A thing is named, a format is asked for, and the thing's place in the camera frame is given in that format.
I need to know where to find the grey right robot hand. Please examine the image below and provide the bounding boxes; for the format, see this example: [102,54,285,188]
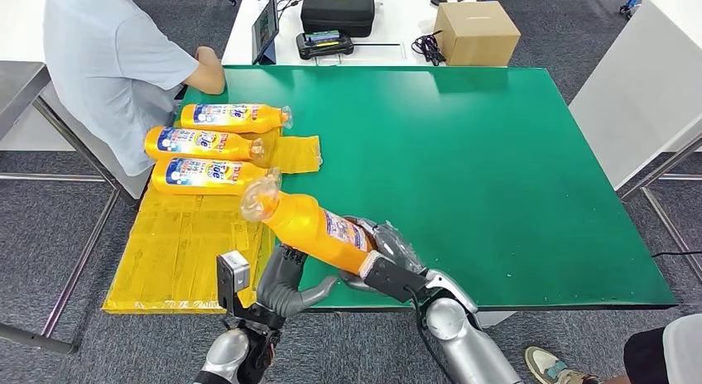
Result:
[339,215,428,292]

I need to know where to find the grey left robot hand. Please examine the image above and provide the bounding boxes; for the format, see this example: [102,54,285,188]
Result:
[256,244,339,319]

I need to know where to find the orange detergent bottle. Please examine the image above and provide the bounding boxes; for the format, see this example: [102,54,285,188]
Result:
[239,175,379,276]
[143,126,267,162]
[151,156,283,197]
[180,103,295,135]

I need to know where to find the yellow taped cardboard mat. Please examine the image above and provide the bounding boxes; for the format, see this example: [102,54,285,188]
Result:
[102,130,323,315]

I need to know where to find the person's white shoe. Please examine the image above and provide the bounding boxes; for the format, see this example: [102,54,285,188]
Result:
[524,345,601,384]

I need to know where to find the black handheld controller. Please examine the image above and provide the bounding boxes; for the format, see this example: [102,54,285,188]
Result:
[296,31,355,60]

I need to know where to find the brown cardboard box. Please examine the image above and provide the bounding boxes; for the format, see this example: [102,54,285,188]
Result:
[433,1,522,68]

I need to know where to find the white work table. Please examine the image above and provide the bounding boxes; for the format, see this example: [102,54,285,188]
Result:
[220,0,496,68]

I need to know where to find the black carrying case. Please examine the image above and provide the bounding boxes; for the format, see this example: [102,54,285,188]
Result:
[300,0,376,39]

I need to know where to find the black tablet on stand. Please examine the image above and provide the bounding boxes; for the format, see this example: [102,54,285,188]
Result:
[251,0,281,66]

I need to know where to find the person in black shorts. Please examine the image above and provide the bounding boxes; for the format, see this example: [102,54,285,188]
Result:
[524,314,702,384]

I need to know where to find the white side table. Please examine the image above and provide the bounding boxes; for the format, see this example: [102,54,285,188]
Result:
[0,0,156,202]
[568,0,702,190]

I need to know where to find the seated person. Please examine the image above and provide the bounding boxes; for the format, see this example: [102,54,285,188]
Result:
[42,0,227,178]

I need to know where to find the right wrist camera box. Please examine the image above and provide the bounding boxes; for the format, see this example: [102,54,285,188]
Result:
[358,251,429,305]

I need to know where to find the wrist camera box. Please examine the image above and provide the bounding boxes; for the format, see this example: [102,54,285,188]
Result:
[358,251,429,305]
[216,250,252,317]

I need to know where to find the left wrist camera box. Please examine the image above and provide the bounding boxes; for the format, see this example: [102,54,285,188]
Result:
[216,250,252,317]

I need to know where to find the steel table frame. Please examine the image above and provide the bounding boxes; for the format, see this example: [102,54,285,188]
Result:
[617,132,702,281]
[0,96,124,355]

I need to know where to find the black coiled cable bundle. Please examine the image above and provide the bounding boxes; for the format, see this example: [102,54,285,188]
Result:
[411,31,447,67]

